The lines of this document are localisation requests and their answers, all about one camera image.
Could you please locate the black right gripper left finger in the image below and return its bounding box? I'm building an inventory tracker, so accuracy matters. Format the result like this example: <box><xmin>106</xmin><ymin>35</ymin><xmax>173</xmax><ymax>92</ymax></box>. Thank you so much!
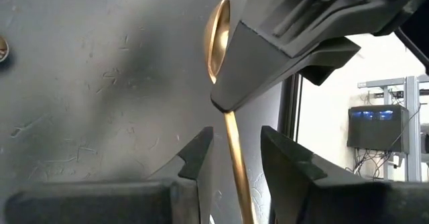
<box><xmin>5</xmin><ymin>126</ymin><xmax>215</xmax><ymax>224</ymax></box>

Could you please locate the black computer case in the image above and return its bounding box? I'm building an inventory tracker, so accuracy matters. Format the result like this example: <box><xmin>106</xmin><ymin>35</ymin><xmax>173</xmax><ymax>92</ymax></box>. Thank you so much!
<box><xmin>347</xmin><ymin>104</ymin><xmax>410</xmax><ymax>154</ymax></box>

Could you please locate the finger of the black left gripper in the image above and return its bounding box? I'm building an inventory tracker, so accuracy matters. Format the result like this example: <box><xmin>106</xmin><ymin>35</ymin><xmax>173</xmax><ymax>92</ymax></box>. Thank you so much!
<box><xmin>210</xmin><ymin>20</ymin><xmax>361</xmax><ymax>113</ymax></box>

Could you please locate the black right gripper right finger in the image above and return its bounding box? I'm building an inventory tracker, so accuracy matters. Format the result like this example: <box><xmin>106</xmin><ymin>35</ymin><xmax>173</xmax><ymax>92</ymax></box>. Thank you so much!
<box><xmin>261</xmin><ymin>125</ymin><xmax>429</xmax><ymax>224</ymax></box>

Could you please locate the black aluminium rig frame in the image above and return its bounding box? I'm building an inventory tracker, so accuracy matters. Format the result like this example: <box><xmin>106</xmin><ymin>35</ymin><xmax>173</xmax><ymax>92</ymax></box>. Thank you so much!
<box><xmin>280</xmin><ymin>71</ymin><xmax>304</xmax><ymax>143</ymax></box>

